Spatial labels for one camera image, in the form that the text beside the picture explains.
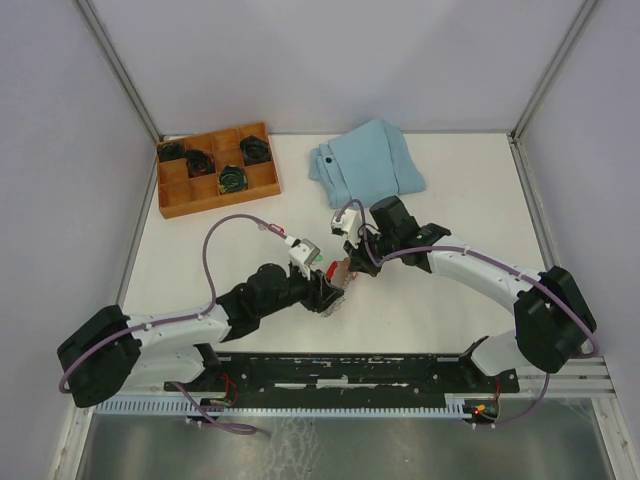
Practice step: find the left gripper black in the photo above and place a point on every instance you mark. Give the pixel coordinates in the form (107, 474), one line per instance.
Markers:
(320, 294)

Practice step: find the white slotted cable duct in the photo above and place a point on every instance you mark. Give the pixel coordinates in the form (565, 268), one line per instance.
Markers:
(454, 408)

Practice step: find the black rolled belt front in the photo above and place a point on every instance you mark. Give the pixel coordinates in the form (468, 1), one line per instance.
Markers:
(232, 179)

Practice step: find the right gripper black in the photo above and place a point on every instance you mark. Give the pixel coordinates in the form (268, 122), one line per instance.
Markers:
(359, 261)

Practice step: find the black rolled belt right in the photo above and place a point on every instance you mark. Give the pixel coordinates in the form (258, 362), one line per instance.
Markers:
(255, 150)

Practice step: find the black rolled belt middle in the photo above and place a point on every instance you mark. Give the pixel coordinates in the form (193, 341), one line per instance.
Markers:
(198, 163)

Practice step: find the right aluminium frame post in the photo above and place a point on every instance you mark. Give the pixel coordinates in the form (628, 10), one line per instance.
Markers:
(569, 42)

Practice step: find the wooden compartment tray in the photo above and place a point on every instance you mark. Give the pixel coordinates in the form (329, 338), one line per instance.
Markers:
(179, 195)

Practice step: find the aluminium frame post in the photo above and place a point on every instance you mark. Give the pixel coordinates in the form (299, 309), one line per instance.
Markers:
(98, 31)
(569, 42)

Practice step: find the left aluminium frame post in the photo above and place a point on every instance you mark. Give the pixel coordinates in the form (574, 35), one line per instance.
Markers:
(98, 31)

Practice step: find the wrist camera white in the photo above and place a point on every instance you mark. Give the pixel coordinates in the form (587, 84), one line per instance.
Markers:
(347, 223)
(303, 253)

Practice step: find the key with red tag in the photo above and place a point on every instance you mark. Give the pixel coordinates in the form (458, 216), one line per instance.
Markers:
(273, 228)

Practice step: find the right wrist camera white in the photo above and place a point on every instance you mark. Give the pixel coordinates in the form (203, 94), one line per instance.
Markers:
(347, 223)

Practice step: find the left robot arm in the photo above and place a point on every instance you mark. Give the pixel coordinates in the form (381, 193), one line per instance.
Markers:
(113, 350)

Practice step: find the red handled metal keyring holder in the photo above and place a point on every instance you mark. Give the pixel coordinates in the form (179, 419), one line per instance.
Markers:
(339, 275)

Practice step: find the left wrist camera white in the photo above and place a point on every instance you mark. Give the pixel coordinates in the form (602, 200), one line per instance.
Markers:
(303, 253)

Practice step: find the black rolled belt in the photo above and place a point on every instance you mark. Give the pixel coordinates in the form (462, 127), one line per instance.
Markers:
(232, 179)
(169, 151)
(255, 150)
(198, 163)

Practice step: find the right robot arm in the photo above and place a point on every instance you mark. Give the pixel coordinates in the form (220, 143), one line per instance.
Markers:
(552, 321)

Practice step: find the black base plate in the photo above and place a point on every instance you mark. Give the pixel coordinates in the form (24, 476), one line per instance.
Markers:
(324, 380)

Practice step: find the black rolled belt far left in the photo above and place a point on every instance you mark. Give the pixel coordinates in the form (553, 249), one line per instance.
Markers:
(169, 151)

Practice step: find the light blue folded cloth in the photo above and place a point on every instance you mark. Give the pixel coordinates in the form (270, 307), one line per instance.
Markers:
(368, 164)

